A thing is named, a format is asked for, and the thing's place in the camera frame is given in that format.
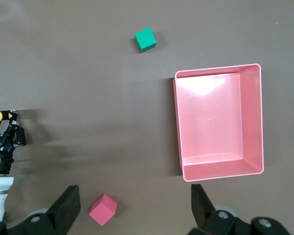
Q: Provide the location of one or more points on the brown table cover mat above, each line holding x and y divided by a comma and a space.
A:
88, 98

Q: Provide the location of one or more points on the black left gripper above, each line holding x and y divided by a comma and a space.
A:
0, 147

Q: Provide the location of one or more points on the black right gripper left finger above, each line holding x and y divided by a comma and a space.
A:
63, 210

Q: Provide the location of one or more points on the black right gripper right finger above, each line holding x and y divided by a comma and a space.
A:
203, 210

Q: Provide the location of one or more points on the pink plastic bin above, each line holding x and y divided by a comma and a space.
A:
210, 137

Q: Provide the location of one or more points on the green cube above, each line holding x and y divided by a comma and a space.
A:
145, 38

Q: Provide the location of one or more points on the pink cube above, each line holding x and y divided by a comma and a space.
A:
103, 209

